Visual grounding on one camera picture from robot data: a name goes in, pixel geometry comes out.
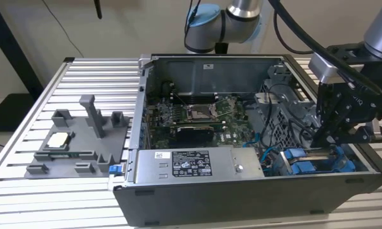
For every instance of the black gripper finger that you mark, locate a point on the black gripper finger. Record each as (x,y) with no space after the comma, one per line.
(346,119)
(327,107)

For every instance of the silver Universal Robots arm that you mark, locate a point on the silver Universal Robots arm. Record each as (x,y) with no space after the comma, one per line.
(211,35)

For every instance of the grey metal disk bay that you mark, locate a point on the grey metal disk bay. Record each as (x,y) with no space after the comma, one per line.
(284,128)

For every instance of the green motherboard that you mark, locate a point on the green motherboard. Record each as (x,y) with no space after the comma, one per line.
(233,133)

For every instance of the CPU socket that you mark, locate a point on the CPU socket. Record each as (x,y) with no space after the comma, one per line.
(200,113)

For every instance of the silver power supply unit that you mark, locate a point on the silver power supply unit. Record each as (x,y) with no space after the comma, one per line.
(217,164)

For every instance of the thin metal locking lever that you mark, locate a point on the thin metal locking lever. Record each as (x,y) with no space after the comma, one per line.
(181,99)

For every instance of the black open PC case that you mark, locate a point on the black open PC case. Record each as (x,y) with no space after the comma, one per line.
(211,202)

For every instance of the blue case latch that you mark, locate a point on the blue case latch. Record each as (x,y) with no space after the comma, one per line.
(114,169)

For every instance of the grey parts rack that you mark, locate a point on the grey parts rack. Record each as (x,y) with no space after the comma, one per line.
(80,133)

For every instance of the black antenna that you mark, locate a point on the black antenna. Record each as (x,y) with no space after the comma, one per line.
(98,9)

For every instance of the green RAM stick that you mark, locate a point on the green RAM stick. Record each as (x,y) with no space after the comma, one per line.
(67,156)

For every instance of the silver CPU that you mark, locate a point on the silver CPU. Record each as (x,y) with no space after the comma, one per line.
(59,140)

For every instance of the black desk leg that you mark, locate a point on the black desk leg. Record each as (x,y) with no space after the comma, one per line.
(10,47)

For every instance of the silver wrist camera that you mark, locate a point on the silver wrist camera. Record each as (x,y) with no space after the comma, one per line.
(325,68)

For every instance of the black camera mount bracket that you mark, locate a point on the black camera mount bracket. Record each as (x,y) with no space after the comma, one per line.
(354,56)

